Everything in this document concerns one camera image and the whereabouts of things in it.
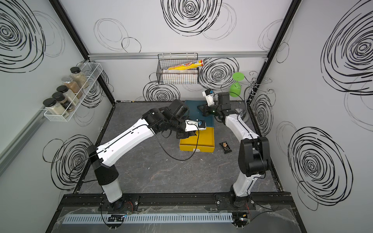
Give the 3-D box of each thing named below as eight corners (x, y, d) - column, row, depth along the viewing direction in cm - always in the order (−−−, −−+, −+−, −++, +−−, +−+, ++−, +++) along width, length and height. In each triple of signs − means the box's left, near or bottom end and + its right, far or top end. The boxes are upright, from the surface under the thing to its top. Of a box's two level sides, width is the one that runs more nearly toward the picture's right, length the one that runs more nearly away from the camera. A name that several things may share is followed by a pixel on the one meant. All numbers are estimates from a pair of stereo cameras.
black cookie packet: (225, 154, 93) (225, 152, 92) (219, 144, 98) (220, 142, 96) (231, 152, 94) (231, 150, 93) (225, 142, 99) (225, 140, 97)
